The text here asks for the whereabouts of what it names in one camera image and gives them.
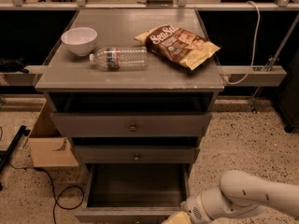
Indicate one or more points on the white ceramic bowl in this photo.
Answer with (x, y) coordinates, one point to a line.
(80, 41)

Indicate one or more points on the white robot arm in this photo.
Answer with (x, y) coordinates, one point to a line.
(238, 195)

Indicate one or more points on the grey top drawer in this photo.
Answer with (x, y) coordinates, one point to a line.
(119, 125)

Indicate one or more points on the cardboard box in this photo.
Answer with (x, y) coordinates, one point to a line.
(48, 148)

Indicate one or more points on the dark cart with wheel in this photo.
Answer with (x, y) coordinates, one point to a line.
(288, 96)

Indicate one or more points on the clear plastic water bottle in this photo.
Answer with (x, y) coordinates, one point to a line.
(120, 58)

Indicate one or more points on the black cloth on rail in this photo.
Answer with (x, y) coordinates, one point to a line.
(12, 65)

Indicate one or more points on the black bar on floor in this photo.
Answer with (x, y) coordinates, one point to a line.
(5, 154)

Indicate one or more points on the brown yellow chip bag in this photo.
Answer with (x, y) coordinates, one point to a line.
(178, 45)

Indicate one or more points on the grey middle drawer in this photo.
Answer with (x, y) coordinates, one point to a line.
(135, 154)

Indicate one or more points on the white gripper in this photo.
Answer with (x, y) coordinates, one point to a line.
(193, 209)

